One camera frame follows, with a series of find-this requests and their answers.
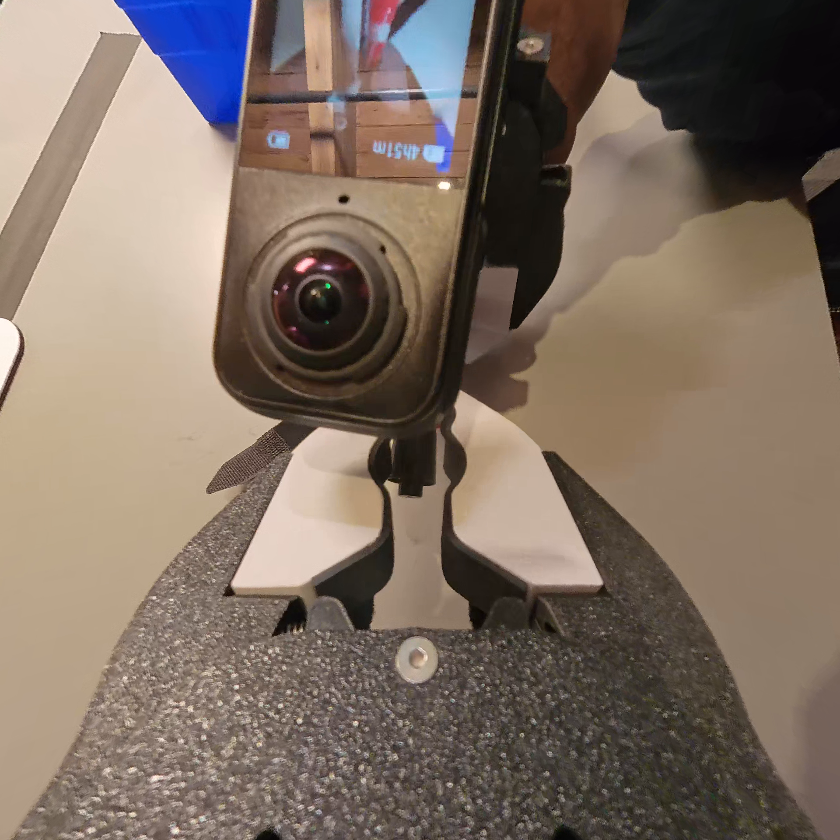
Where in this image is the blue plastic bin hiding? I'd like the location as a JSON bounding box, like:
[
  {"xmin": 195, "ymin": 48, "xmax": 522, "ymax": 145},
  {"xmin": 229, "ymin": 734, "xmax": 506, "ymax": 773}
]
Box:
[{"xmin": 115, "ymin": 0, "xmax": 254, "ymax": 127}]

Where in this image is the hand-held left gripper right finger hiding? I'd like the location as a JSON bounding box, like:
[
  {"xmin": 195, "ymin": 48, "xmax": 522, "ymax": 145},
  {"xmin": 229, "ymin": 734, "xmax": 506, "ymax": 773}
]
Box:
[{"xmin": 444, "ymin": 401, "xmax": 605, "ymax": 618}]

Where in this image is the white stand base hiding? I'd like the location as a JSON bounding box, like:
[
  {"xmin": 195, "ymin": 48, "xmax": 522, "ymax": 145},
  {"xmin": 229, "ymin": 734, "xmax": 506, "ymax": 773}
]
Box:
[{"xmin": 0, "ymin": 318, "xmax": 26, "ymax": 410}]

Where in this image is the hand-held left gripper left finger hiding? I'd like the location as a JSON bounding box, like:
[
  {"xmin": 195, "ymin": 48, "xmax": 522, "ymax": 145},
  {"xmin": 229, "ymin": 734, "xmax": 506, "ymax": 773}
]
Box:
[{"xmin": 230, "ymin": 427, "xmax": 395, "ymax": 618}]

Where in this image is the person's right forearm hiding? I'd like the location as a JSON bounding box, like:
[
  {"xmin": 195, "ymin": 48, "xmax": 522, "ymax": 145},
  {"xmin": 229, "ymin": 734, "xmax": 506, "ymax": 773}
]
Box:
[{"xmin": 611, "ymin": 0, "xmax": 840, "ymax": 200}]

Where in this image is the wide black velcro strap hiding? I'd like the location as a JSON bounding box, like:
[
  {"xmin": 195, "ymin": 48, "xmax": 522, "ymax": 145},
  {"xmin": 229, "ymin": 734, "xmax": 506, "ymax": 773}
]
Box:
[{"xmin": 206, "ymin": 420, "xmax": 299, "ymax": 494}]

